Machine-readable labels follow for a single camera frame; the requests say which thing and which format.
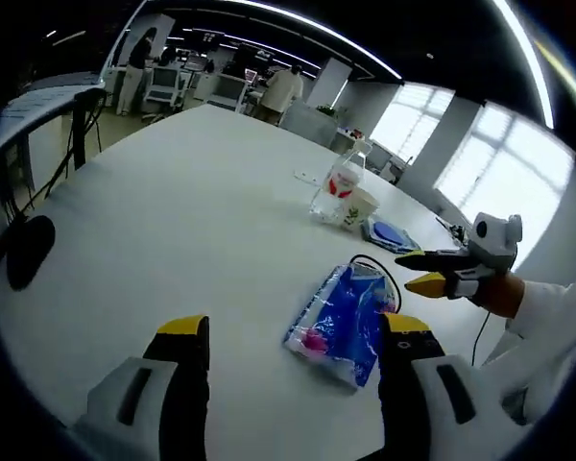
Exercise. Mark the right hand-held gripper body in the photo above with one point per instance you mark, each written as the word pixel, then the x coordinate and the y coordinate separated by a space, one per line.
pixel 496 235

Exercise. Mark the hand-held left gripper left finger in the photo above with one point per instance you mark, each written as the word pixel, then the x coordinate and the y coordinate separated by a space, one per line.
pixel 182 374

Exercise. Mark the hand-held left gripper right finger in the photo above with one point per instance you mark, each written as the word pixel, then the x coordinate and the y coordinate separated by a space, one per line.
pixel 403 374

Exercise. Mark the clear bag with blue disc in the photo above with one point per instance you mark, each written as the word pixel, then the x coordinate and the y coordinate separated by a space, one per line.
pixel 389 235

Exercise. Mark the printed paper cup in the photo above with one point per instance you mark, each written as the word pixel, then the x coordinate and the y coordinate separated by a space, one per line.
pixel 357 209

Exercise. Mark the blue pink plastic packet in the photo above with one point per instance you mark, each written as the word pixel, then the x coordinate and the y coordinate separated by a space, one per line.
pixel 336 312

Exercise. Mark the clear bottle with red label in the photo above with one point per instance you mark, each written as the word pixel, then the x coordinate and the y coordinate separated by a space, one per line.
pixel 341 180

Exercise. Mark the person's right hand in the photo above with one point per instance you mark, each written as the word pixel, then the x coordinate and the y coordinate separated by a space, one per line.
pixel 504 294

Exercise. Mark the cluster of small gadgets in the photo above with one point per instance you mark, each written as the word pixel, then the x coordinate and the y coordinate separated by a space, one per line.
pixel 456 228

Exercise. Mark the large office window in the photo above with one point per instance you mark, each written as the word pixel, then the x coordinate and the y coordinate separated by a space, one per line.
pixel 408 120
pixel 504 187

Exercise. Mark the white table socket panel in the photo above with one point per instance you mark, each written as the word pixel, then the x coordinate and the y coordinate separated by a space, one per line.
pixel 307 176

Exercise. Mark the white lab coat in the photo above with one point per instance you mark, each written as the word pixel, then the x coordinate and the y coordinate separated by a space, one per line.
pixel 557 374

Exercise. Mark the white table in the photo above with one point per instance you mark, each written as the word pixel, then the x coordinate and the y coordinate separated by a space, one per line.
pixel 173 216

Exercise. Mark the ceiling light strip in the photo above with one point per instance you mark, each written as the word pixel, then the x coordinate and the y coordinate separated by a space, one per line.
pixel 528 62
pixel 317 33

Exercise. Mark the green potted plant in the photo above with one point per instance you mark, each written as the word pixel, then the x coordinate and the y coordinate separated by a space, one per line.
pixel 331 111

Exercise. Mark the white cabinet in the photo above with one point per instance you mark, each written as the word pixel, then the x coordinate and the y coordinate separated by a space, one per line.
pixel 309 125

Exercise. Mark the black round pad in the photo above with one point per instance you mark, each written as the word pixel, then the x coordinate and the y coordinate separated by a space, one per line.
pixel 29 249

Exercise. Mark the white office chair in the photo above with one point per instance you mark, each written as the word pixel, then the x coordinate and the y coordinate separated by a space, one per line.
pixel 165 86
pixel 228 91

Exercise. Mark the white side desk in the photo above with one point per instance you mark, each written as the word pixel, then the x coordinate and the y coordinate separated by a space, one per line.
pixel 38 103

